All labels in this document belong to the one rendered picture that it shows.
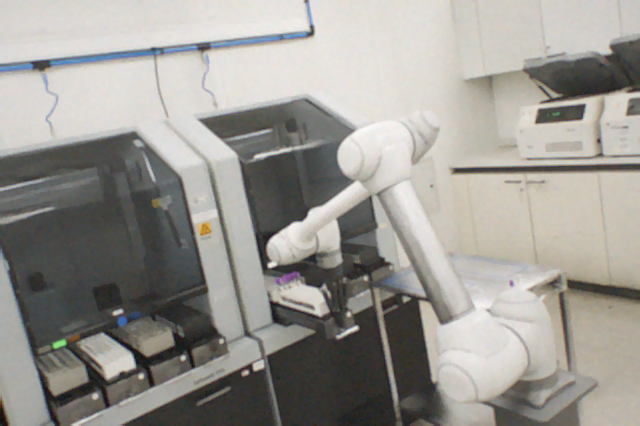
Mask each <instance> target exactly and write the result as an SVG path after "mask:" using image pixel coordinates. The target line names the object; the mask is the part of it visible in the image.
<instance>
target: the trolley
mask: <svg viewBox="0 0 640 426"><path fill-rule="evenodd" d="M448 253H449V255H450V258H451V260H452V262H453V264H454V266H455V268H456V270H457V272H458V274H459V276H460V278H461V280H462V282H464V284H465V286H466V289H467V291H468V293H469V295H470V297H471V299H472V301H473V303H474V305H475V307H479V308H481V309H483V310H485V311H487V312H489V314H490V307H491V305H492V303H493V302H494V300H495V299H496V298H497V297H498V296H499V295H500V294H501V293H503V292H506V291H512V290H523V291H529V292H532V291H534V290H535V289H537V288H540V287H542V286H544V285H546V284H548V283H550V282H552V281H553V279H555V278H556V283H557V284H552V288H553V289H555V290H554V291H552V292H550V293H548V294H546V295H544V296H543V297H541V298H540V299H541V300H542V302H544V301H545V300H547V299H549V298H551V297H553V296H554V295H556V294H558V299H559V302H560V309H561V317H562V325H563V334H564V342H565V350H566V359H567V367H568V371H571V372H576V373H578V367H577V359H576V350H574V341H573V333H572V324H571V315H570V307H569V298H568V289H567V281H566V273H567V272H566V268H559V267H552V266H545V265H537V264H530V263H523V262H515V261H509V260H502V259H495V258H487V257H480V255H473V254H466V253H458V252H452V251H448ZM510 279H513V284H514V286H512V287H510V286H509V280H510ZM368 287H369V289H370V296H372V301H373V307H374V312H375V318H376V324H377V330H378V335H379V341H380V346H381V353H382V358H383V364H384V369H385V374H386V381H387V386H388V392H389V397H390V404H391V409H392V415H393V420H394V426H403V424H402V417H401V412H400V409H402V410H404V411H406V412H408V413H410V414H412V415H414V416H416V417H418V418H420V419H422V420H424V421H425V422H428V423H430V424H432V425H434V426H495V421H494V414H493V408H492V407H490V406H487V405H484V404H482V403H468V404H466V403H460V402H457V401H455V400H453V399H451V398H449V397H448V396H447V394H446V393H445V392H444V390H443V389H442V387H441V385H440V383H439V381H438V380H437V381H435V382H433V383H432V384H430V385H428V386H425V387H424V388H422V389H420V390H419V391H417V392H415V393H413V394H412V395H410V396H408V397H406V398H405V400H403V401H401V402H400V403H399V401H398V394H396V388H395V383H394V377H393V371H392V365H391V360H390V354H389V349H388V342H387V336H386V331H385V325H384V319H383V313H382V308H381V302H380V297H379V290H378V289H380V290H383V291H384V292H388V293H392V294H395V295H399V296H404V297H408V298H412V299H416V300H420V301H424V302H428V303H429V301H428V299H427V297H426V295H425V293H424V291H423V288H422V286H421V284H420V282H419V280H418V278H417V276H416V274H415V272H414V270H413V268H412V266H408V267H406V268H403V269H400V270H398V271H395V272H393V273H391V274H388V275H386V276H384V277H381V278H379V279H376V280H374V281H371V282H368ZM575 412H576V421H577V426H585V420H583V411H582V402H581V400H580V401H579V402H578V403H576V404H575Z"/></svg>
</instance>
